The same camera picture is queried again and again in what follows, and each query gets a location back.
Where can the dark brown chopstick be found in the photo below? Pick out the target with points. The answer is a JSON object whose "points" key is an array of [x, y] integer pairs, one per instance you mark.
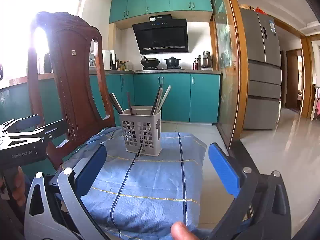
{"points": [[112, 102]]}

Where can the black cooking pot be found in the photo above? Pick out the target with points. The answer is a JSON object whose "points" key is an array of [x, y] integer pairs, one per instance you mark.
{"points": [[172, 62]]}

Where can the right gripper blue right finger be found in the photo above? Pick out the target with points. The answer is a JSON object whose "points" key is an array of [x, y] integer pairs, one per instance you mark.
{"points": [[233, 176]]}

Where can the blue checked tablecloth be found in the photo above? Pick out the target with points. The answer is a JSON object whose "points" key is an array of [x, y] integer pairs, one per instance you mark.
{"points": [[140, 197]]}

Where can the dark red chopstick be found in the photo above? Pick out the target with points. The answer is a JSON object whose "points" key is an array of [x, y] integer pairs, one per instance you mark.
{"points": [[157, 101]]}

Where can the silver refrigerator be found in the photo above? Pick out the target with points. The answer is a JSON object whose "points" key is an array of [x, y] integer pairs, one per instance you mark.
{"points": [[264, 64]]}

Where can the black range hood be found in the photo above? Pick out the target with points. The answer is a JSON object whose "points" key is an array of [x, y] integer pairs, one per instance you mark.
{"points": [[162, 36]]}

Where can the black chopstick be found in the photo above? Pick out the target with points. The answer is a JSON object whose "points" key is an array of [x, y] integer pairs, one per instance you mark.
{"points": [[155, 102]]}

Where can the cream chopstick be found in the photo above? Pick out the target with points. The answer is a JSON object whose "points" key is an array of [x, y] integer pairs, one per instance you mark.
{"points": [[116, 103]]}

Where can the black wok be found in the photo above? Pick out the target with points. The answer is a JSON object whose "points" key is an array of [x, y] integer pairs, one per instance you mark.
{"points": [[149, 62]]}

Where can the white appliance on counter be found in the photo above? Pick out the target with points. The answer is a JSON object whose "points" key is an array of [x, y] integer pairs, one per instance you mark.
{"points": [[109, 59]]}

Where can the red-brown chopstick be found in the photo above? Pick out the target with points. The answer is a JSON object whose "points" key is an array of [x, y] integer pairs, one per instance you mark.
{"points": [[129, 103]]}

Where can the white chopstick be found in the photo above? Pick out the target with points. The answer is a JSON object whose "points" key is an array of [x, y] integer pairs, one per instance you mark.
{"points": [[164, 98]]}

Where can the carved brown wooden chair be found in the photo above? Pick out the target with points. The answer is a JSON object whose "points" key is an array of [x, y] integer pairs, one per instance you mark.
{"points": [[69, 40]]}

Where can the white plastic utensil basket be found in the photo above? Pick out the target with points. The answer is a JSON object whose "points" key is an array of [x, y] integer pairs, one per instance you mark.
{"points": [[129, 127]]}

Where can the steel stock pot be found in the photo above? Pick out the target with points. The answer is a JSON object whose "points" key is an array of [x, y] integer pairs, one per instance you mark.
{"points": [[204, 60]]}

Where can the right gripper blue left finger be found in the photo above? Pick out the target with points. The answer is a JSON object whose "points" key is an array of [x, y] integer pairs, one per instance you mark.
{"points": [[87, 169]]}

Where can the person's left hand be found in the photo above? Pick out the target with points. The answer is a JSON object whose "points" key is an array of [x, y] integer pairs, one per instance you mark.
{"points": [[19, 188]]}

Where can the wooden framed glass door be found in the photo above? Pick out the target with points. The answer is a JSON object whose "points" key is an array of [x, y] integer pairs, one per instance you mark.
{"points": [[229, 48]]}

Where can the person's right hand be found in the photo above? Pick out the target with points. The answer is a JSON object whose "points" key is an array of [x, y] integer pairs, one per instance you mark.
{"points": [[180, 232]]}

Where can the teal upper kitchen cabinets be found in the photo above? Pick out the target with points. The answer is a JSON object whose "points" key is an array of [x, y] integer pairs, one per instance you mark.
{"points": [[123, 9]]}

